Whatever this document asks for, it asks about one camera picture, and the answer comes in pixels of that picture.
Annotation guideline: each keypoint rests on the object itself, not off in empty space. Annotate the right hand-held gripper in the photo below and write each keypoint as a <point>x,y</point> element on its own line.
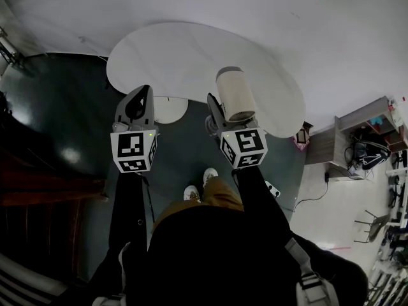
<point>245,145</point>

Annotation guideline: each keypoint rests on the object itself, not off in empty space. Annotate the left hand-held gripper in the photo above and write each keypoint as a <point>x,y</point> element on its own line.
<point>131,147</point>

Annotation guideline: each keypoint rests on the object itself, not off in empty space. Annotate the cream hair dryer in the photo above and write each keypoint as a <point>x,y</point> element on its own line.
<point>236,94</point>

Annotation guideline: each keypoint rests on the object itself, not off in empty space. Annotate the person's right forearm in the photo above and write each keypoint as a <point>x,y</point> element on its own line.
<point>258,199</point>

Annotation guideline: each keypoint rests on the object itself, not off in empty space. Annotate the person's left forearm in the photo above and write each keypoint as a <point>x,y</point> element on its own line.
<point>129,209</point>

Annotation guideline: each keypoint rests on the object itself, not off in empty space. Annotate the white round table base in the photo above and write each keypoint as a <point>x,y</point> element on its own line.
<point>170,111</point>

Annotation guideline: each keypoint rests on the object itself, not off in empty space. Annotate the white round table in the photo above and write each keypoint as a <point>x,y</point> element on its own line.
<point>197,56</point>

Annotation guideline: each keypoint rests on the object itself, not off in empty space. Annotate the person's white shoe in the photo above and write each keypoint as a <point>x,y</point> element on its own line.
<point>192,193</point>
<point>209,174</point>

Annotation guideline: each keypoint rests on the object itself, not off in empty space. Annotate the person's brown trousers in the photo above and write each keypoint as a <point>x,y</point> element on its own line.
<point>220,196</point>

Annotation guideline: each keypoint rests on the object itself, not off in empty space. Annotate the small dark framed box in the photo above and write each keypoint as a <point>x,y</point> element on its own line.
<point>303,135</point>

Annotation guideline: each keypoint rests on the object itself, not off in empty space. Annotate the white power strip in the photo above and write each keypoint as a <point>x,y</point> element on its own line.
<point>272,189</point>

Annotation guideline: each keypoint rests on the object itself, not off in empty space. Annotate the grey wooden shelf unit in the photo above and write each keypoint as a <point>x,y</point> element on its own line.
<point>334,145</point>

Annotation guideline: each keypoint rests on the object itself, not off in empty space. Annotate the dark wooden cabinet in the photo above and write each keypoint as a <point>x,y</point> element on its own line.
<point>48,202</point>

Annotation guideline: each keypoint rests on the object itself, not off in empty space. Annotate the metal stand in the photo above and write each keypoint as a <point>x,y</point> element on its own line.
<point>11,54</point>

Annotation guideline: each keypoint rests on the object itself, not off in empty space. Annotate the person's black jacket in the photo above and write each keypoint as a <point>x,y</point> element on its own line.
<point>223,260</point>

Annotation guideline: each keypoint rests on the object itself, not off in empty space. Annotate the black and white bag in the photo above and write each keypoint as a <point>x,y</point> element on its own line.
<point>369,158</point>

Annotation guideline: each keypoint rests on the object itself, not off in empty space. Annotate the blue cloth item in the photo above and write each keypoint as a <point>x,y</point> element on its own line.
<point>379,120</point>

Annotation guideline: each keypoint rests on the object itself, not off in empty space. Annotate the grey metal chair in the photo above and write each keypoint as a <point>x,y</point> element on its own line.
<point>377,223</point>

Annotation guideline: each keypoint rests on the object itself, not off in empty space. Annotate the white striped radiator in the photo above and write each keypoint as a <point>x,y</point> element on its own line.
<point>25,282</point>

